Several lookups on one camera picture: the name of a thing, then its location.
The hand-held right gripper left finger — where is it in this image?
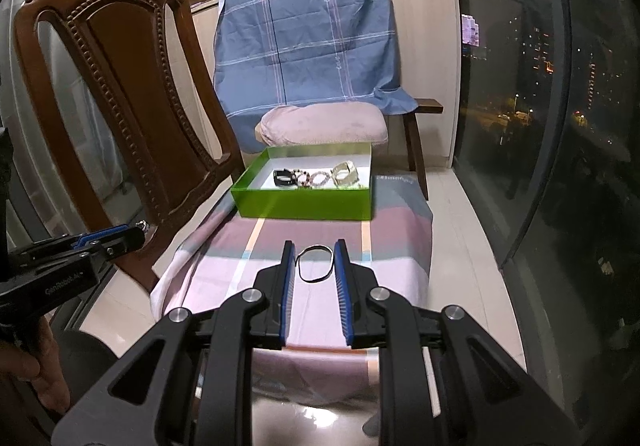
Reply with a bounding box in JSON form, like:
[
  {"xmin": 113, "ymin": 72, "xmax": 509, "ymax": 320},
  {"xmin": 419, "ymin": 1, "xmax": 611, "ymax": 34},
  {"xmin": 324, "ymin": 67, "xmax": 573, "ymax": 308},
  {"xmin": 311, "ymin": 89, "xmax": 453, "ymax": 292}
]
[{"xmin": 50, "ymin": 240, "xmax": 296, "ymax": 446}]

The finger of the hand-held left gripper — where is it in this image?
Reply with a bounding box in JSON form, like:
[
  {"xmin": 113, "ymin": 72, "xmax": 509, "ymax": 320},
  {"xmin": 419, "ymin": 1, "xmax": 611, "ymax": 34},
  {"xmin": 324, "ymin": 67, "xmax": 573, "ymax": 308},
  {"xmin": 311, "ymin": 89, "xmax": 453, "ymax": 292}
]
[
  {"xmin": 92, "ymin": 224, "xmax": 147, "ymax": 261},
  {"xmin": 70, "ymin": 226, "xmax": 132, "ymax": 250}
]

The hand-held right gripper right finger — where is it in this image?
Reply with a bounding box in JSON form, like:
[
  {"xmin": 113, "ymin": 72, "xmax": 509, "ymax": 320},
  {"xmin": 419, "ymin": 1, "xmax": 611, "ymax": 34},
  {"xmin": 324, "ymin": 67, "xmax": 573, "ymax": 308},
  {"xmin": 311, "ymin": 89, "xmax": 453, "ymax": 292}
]
[{"xmin": 334, "ymin": 239, "xmax": 586, "ymax": 446}]

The black hair tie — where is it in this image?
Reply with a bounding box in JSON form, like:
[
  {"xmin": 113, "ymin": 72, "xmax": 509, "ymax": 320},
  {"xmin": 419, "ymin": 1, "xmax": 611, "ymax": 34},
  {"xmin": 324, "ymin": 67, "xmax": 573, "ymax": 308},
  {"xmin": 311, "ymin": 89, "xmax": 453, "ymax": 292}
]
[{"xmin": 296, "ymin": 244, "xmax": 336, "ymax": 284}]

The green cardboard box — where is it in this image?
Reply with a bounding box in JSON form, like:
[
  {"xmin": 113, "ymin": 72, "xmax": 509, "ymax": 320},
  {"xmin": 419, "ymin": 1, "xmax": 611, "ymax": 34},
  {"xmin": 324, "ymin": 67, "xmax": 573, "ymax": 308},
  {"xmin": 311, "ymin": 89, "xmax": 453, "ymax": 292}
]
[{"xmin": 231, "ymin": 142, "xmax": 375, "ymax": 221}]

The person's left hand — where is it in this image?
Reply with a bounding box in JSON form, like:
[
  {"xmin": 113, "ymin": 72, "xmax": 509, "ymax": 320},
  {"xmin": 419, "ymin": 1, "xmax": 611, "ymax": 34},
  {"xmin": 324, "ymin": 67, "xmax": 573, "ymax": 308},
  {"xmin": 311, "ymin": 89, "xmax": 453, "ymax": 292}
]
[{"xmin": 0, "ymin": 317, "xmax": 72, "ymax": 413}]

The pink grey striped cloth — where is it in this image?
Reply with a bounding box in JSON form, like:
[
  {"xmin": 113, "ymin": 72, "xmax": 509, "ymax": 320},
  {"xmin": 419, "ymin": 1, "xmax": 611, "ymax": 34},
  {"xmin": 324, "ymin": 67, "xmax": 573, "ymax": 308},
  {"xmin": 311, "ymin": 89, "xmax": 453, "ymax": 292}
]
[{"xmin": 150, "ymin": 171, "xmax": 433, "ymax": 407}]

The carved wooden chair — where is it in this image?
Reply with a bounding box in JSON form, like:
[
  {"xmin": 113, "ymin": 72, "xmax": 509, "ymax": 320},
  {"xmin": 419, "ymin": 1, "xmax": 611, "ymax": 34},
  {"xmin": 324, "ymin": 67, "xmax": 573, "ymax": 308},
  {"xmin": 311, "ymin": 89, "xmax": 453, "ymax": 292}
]
[{"xmin": 14, "ymin": 0, "xmax": 246, "ymax": 292}]

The dark wooden bench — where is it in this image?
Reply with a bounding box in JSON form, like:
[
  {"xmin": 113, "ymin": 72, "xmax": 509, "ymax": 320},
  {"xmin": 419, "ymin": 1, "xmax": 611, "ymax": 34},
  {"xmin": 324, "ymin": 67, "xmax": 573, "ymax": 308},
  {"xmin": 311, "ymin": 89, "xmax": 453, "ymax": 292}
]
[{"xmin": 387, "ymin": 98, "xmax": 445, "ymax": 201}]

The pink cushion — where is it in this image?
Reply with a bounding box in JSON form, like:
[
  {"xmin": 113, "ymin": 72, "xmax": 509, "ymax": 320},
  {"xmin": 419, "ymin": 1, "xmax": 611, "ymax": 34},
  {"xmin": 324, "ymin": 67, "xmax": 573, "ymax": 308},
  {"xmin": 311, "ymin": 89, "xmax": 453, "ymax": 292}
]
[{"xmin": 255, "ymin": 102, "xmax": 390, "ymax": 147}]

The blue plaid cloth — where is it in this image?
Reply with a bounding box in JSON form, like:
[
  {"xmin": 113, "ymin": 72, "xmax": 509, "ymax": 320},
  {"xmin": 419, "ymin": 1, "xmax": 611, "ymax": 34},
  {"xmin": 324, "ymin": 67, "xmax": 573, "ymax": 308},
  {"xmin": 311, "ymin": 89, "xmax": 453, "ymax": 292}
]
[{"xmin": 214, "ymin": 0, "xmax": 418, "ymax": 152}]

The glass window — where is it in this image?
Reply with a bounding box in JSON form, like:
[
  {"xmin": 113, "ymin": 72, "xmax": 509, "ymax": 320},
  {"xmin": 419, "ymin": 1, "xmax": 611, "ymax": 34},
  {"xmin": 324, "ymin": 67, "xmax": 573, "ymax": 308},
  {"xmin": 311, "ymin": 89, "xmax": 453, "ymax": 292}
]
[{"xmin": 450, "ymin": 0, "xmax": 640, "ymax": 446}]

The cream white bracelet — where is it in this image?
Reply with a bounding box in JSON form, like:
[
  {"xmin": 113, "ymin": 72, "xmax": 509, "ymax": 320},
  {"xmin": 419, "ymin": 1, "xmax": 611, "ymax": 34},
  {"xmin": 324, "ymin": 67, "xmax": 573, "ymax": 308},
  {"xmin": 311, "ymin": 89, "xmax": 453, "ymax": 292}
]
[{"xmin": 332, "ymin": 161, "xmax": 362, "ymax": 189}]

